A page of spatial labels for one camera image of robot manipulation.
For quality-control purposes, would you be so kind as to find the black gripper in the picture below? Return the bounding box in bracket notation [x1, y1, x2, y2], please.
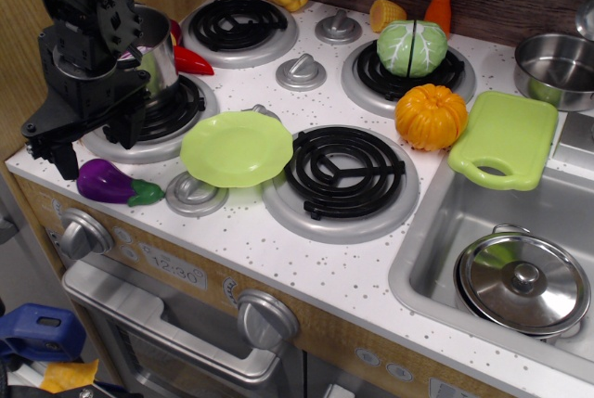
[21, 26, 149, 180]

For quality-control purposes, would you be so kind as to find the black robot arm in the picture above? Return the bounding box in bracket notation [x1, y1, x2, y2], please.
[21, 0, 150, 180]

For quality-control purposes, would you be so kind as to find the purple toy eggplant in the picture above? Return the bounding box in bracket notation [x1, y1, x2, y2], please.
[76, 159, 165, 207]

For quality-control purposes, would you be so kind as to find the light green plastic plate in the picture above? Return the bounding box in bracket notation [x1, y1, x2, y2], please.
[180, 110, 293, 188]

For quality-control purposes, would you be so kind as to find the grey stove knob under plate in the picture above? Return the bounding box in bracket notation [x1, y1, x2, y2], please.
[240, 104, 281, 123]

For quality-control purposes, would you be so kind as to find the front left black burner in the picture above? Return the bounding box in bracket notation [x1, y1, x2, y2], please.
[101, 73, 206, 144]

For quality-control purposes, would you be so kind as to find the black burner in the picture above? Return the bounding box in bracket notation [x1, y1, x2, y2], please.
[189, 0, 289, 52]
[284, 126, 407, 220]
[101, 73, 206, 144]
[355, 41, 465, 102]

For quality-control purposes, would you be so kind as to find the silver oven dial left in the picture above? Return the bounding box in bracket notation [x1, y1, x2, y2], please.
[59, 208, 115, 261]

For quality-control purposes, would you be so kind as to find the silver oven dial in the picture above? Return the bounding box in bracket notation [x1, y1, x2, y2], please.
[238, 289, 300, 351]
[59, 208, 115, 261]

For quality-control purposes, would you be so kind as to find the grey stove knob front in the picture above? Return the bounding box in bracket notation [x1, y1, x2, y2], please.
[165, 172, 229, 217]

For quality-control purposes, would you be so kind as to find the steel pot on burner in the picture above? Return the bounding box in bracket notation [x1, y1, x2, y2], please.
[134, 4, 178, 100]

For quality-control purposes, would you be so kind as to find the red toy chili pepper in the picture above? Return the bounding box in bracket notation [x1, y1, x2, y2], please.
[174, 45, 214, 75]

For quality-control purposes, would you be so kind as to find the back left black burner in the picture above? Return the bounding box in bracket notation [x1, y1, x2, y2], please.
[189, 0, 289, 52]

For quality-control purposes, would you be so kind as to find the blue clamp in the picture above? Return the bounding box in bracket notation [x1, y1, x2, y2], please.
[1, 303, 86, 362]

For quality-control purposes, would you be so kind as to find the grey stove knob middle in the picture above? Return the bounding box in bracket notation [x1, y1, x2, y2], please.
[276, 53, 327, 92]

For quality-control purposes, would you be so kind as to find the yellow cloth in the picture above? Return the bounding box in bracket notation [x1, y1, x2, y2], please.
[40, 359, 99, 393]

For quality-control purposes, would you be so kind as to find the silver oven dial right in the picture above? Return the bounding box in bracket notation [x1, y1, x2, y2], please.
[238, 289, 300, 351]

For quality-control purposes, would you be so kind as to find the front right black burner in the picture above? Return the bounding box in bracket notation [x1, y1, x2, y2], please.
[284, 126, 407, 220]

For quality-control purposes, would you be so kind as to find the grey stove knob back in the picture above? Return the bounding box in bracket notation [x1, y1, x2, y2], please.
[315, 9, 362, 45]

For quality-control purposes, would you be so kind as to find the back right black burner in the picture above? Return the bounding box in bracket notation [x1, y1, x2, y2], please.
[355, 41, 465, 102]

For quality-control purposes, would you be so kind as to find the yellow toy corn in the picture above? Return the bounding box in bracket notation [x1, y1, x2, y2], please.
[369, 0, 407, 32]

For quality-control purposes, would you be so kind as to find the green toy cabbage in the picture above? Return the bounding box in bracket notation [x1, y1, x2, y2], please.
[376, 20, 448, 78]

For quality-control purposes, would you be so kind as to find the orange toy pumpkin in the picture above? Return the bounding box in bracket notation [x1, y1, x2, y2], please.
[394, 83, 469, 151]

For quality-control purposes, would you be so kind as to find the orange toy carrot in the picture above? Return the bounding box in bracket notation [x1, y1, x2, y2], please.
[424, 0, 452, 38]

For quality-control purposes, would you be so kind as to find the grey toy sink basin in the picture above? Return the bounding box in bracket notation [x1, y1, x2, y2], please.
[389, 163, 593, 381]

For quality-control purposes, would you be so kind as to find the light green cutting board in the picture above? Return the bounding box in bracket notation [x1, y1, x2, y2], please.
[447, 91, 558, 191]

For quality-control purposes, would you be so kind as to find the steel pot with lid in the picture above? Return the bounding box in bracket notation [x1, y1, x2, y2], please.
[453, 224, 591, 344]

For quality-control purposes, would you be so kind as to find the silver oven door handle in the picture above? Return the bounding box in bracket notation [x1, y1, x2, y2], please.
[62, 261, 282, 396]

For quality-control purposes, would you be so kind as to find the steel pot with handle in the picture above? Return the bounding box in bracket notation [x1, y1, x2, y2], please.
[514, 33, 593, 112]

